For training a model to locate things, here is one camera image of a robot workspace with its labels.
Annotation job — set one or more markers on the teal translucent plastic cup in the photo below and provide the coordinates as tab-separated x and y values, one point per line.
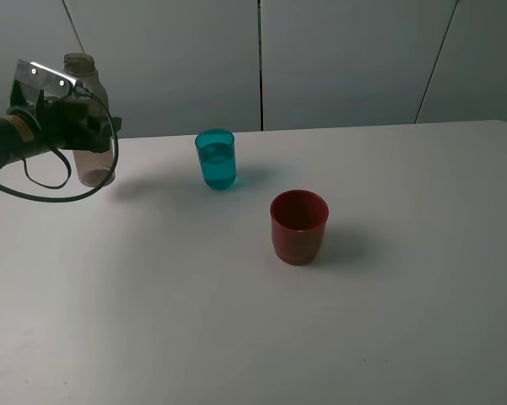
216	154

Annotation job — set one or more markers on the red plastic cup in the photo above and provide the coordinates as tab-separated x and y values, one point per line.
298	222

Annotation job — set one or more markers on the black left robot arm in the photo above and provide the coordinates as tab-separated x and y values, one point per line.
18	141

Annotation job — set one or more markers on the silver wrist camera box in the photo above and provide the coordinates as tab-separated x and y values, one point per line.
31	78

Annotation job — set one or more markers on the brown translucent water bottle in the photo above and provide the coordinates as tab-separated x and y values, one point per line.
91	168

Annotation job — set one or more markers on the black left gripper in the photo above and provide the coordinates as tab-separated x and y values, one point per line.
58	122

